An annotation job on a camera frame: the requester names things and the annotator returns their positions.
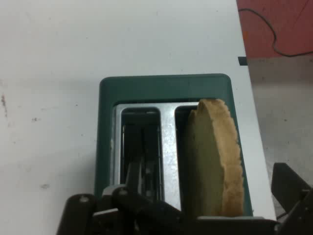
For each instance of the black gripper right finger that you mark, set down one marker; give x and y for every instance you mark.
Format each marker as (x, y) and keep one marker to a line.
(291, 188)

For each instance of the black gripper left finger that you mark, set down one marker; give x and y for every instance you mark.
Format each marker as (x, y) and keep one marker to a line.
(137, 203)

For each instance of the slice of toast bread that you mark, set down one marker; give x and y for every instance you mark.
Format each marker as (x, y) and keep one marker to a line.
(215, 159)

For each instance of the green two-slot toaster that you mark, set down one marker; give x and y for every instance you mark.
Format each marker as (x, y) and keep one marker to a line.
(166, 90)

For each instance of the black table edge clip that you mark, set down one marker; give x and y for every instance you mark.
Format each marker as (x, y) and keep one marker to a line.
(242, 61)

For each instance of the red floor mat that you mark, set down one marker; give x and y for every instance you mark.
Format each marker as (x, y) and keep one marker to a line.
(288, 24)

